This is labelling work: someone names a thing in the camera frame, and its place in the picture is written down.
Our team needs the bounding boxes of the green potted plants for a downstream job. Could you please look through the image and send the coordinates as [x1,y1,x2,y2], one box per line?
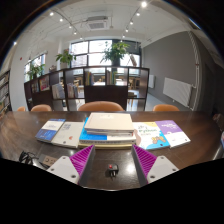
[28,41,131,79]

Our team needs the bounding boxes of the tall wall bookshelf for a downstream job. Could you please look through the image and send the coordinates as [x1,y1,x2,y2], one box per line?
[0,69,13,118]

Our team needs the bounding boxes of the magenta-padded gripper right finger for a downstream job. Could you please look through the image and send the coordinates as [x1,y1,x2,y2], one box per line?
[130,143,180,185]

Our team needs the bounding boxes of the small white wall radiator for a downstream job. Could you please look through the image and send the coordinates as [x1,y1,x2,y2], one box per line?
[148,74,156,89]

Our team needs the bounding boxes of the large blue book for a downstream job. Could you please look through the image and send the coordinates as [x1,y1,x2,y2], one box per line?
[78,116,138,146]

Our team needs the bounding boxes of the ceiling air conditioner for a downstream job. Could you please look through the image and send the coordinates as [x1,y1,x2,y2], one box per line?
[85,15,109,32]

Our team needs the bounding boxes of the blue cover book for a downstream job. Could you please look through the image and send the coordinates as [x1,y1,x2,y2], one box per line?
[34,118,67,144]

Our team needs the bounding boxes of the ceiling spot lights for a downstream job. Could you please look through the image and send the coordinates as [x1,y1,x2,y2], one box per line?
[13,1,149,46]

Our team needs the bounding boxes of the large yellowish book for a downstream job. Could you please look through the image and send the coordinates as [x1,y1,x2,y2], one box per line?
[78,141,134,150]

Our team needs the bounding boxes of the dark cube shelf unit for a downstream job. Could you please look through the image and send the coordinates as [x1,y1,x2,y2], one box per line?
[23,65,150,113]

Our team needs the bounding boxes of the black power cable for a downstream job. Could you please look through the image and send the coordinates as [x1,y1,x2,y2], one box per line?
[18,150,49,169]

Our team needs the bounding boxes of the small black charger block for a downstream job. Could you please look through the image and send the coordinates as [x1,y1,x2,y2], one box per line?
[106,162,120,179]

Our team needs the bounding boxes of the purple cover book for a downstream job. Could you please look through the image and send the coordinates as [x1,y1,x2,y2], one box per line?
[154,119,192,149]

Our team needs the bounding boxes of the large bright window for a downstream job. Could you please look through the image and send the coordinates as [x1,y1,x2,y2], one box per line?
[69,39,143,68]

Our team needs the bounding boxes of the orange chairs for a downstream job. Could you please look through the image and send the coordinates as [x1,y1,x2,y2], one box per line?
[16,100,181,113]

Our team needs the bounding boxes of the large grey-white book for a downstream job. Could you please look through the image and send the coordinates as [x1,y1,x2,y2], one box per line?
[83,112,135,134]

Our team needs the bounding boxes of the white cover book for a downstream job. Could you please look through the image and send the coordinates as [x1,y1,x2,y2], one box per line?
[50,120,86,149]

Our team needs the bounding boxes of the cyan illustrated book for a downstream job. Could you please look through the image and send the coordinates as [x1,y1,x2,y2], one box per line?
[132,121,171,151]

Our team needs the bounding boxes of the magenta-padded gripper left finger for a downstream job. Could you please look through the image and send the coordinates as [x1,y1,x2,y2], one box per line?
[46,144,96,185]

